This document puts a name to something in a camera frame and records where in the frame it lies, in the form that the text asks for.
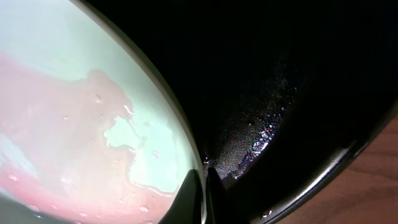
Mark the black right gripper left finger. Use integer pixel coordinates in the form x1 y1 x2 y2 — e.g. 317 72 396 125
159 169 203 224

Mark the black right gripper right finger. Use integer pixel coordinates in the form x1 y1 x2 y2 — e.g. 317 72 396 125
206 167 248 224

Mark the mint green plate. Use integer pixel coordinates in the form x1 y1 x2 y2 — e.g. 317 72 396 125
1 0 207 223

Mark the round black tray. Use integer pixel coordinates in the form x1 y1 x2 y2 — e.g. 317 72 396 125
86 0 397 223

